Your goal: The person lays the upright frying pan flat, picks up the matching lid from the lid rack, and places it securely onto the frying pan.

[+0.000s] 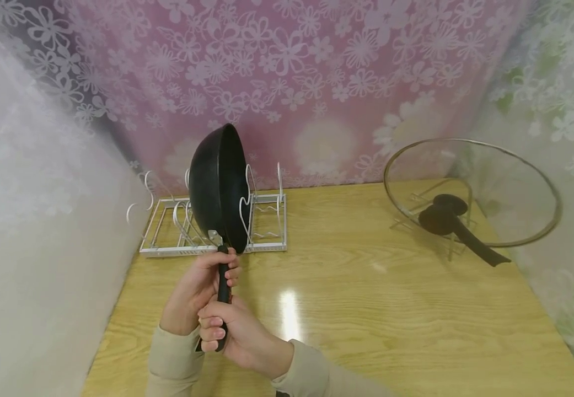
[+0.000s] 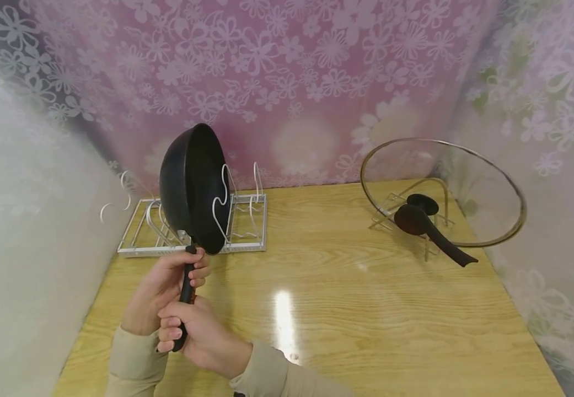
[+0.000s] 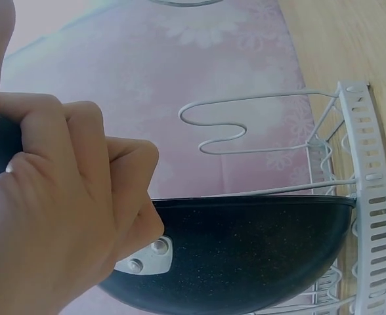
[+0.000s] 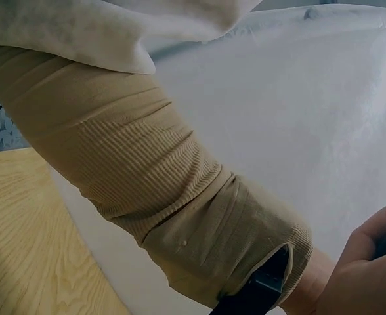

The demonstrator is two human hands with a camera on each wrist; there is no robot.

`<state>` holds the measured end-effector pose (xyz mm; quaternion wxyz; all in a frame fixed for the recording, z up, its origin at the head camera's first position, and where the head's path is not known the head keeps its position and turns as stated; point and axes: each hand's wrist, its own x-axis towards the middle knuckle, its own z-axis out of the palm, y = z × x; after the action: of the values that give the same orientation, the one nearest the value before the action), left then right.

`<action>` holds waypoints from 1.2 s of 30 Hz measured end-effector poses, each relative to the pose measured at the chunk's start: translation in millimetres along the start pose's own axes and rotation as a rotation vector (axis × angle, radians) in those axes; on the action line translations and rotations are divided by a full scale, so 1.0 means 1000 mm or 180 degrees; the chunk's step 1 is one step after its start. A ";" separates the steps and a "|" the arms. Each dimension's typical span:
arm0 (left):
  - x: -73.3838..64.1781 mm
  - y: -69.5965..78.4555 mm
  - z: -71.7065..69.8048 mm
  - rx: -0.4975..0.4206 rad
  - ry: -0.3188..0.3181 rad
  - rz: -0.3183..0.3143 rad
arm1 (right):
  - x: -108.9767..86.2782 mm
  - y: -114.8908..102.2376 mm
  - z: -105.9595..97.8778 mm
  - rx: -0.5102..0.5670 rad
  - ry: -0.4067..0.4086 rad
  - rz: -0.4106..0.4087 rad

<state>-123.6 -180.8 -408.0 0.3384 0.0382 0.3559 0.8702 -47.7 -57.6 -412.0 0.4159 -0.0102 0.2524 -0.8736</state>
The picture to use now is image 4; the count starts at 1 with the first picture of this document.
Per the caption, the person's body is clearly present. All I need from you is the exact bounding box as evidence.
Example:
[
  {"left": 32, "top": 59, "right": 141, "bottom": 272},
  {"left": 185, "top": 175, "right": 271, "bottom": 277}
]
[{"left": 0, "top": 0, "right": 250, "bottom": 75}]

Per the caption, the black wrist band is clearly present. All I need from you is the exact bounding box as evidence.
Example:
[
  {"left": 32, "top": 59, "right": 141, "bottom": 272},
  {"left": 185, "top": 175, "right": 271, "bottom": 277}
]
[{"left": 209, "top": 245, "right": 294, "bottom": 315}]

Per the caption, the person's left forearm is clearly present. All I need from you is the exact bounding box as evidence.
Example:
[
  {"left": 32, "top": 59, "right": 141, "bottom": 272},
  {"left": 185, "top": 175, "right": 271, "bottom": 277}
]
[{"left": 0, "top": 39, "right": 315, "bottom": 315}]

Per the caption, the person's left hand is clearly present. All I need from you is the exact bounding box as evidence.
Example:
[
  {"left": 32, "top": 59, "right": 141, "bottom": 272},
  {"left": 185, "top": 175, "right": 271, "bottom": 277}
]
[{"left": 278, "top": 204, "right": 386, "bottom": 315}]

